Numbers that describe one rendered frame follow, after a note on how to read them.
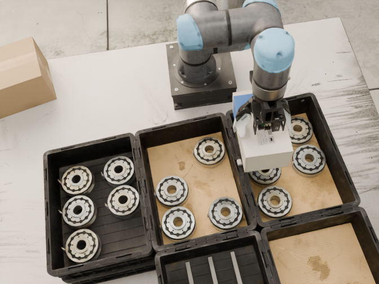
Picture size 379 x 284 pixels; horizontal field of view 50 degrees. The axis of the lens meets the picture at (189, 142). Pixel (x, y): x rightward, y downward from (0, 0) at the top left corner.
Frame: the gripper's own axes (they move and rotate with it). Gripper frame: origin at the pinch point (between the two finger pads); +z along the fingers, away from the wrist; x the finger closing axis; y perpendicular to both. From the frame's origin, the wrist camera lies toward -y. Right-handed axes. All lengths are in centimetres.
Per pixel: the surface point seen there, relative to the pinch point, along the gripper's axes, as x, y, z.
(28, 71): -78, -52, 25
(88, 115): -60, -39, 41
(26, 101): -83, -46, 36
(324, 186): 19.9, 9.6, 27.6
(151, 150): -33.3, -11.7, 27.8
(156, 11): -34, -164, 112
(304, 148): 16.3, -3.2, 24.7
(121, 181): -43.4, -0.5, 24.6
